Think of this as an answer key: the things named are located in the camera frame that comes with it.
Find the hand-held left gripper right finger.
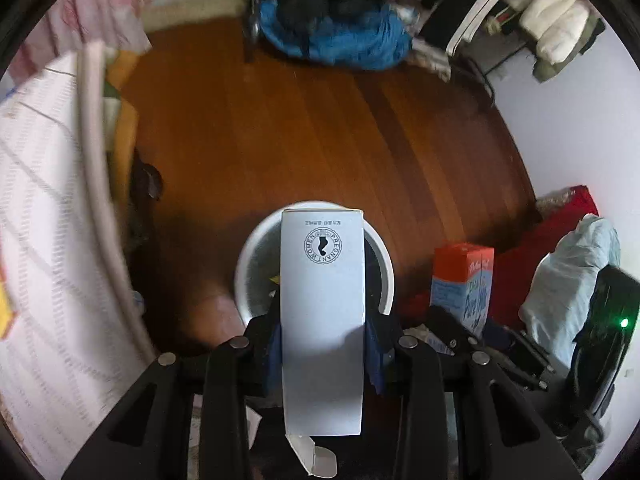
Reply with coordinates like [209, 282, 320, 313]
[364, 309, 584, 480]

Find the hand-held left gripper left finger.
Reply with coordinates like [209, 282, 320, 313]
[61, 296, 284, 480]

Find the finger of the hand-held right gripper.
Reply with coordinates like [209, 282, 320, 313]
[500, 326, 557, 392]
[424, 304, 490, 357]

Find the orange and blue milk carton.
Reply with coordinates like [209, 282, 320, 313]
[429, 242, 496, 341]

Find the tall pale blue cardboard box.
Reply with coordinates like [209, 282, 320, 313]
[279, 208, 367, 478]

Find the white round trash bin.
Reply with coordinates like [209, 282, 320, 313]
[233, 203, 395, 332]

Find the pale plastic bag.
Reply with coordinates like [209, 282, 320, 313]
[519, 213, 622, 377]

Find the red cloth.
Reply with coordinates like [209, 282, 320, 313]
[400, 184, 600, 333]

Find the white patterned bed cover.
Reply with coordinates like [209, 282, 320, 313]
[0, 42, 156, 466]

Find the blue cloth bundle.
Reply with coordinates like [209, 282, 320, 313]
[258, 0, 414, 71]

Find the cream padded jacket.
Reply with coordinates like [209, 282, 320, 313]
[518, 0, 607, 84]

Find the pink floral blanket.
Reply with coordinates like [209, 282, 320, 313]
[9, 0, 153, 83]

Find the white chair frame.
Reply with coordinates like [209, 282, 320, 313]
[444, 0, 536, 57]

